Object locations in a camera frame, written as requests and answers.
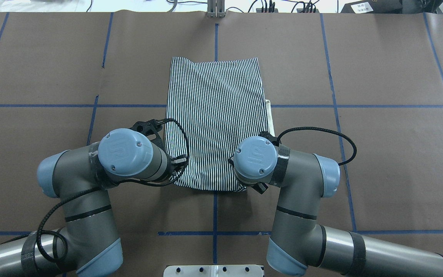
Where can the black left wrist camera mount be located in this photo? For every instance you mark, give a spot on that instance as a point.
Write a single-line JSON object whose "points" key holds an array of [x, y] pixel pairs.
{"points": [[149, 128]]}

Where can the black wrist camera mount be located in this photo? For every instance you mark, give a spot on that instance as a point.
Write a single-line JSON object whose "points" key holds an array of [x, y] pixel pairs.
{"points": [[149, 128], [271, 138]]}

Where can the aluminium frame post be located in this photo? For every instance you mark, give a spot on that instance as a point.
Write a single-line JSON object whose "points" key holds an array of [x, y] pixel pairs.
{"points": [[216, 8]]}

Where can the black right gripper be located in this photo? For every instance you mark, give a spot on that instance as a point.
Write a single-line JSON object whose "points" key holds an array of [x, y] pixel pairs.
{"points": [[260, 188]]}

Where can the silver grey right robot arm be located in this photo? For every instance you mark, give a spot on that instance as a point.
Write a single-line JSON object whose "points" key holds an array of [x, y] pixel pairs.
{"points": [[297, 241]]}

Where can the navy white striped polo shirt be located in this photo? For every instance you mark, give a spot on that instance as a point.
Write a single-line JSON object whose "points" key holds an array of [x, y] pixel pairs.
{"points": [[218, 105]]}

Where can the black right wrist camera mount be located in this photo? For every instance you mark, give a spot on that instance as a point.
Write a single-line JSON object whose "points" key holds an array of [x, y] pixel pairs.
{"points": [[271, 138]]}

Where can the black power box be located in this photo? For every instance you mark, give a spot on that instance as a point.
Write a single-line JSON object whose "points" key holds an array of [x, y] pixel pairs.
{"points": [[373, 6]]}

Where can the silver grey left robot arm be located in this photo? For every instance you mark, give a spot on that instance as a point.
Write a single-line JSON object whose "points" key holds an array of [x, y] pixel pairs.
{"points": [[80, 233]]}

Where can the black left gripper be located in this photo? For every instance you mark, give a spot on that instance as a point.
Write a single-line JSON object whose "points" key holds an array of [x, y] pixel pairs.
{"points": [[175, 166]]}

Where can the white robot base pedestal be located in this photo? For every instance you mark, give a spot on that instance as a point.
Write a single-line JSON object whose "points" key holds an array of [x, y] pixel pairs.
{"points": [[233, 270]]}

